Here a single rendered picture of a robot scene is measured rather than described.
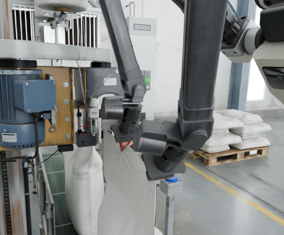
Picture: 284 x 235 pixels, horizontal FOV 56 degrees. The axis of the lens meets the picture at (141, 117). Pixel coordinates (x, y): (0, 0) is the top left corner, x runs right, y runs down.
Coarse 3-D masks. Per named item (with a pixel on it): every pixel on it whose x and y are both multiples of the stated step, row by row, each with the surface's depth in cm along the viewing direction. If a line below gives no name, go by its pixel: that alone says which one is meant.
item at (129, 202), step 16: (112, 144) 104; (112, 160) 105; (128, 160) 90; (112, 176) 106; (128, 176) 91; (144, 176) 75; (112, 192) 104; (128, 192) 92; (144, 192) 76; (112, 208) 97; (128, 208) 91; (144, 208) 77; (112, 224) 90; (128, 224) 85; (144, 224) 77
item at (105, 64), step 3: (90, 63) 114; (93, 63) 112; (96, 63) 111; (99, 63) 111; (102, 63) 111; (105, 63) 112; (108, 63) 113; (90, 66) 114; (93, 66) 112; (96, 66) 112; (99, 66) 112; (102, 66) 112; (105, 66) 112; (108, 66) 113
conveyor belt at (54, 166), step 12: (48, 156) 278; (60, 156) 279; (48, 168) 247; (60, 168) 247; (48, 180) 222; (60, 180) 222; (60, 192) 202; (60, 204) 185; (60, 216) 171; (60, 228) 158; (72, 228) 159
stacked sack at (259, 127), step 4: (248, 124) 400; (252, 124) 401; (256, 124) 402; (260, 124) 402; (264, 124) 405; (268, 124) 407; (232, 128) 399; (236, 128) 393; (240, 128) 388; (244, 128) 383; (248, 128) 385; (252, 128) 388; (256, 128) 393; (260, 128) 396; (264, 128) 400; (268, 128) 404; (236, 132) 392; (240, 132) 385; (244, 132) 382; (248, 132) 385; (252, 132) 390; (256, 132) 397
